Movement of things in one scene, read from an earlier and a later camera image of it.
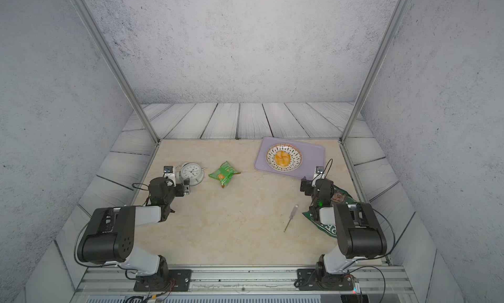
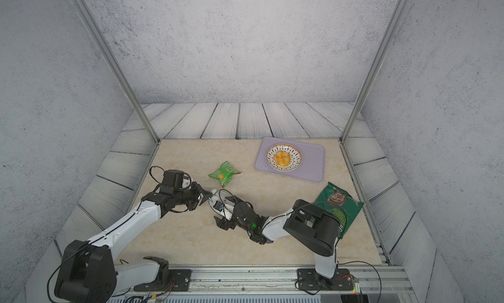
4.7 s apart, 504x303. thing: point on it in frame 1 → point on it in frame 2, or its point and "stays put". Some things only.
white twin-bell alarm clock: (191, 171) → (222, 202)
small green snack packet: (224, 174) stays put
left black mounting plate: (171, 281) stays put
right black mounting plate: (309, 279) stays put
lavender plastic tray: (289, 157) stays put
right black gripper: (308, 183) → (224, 223)
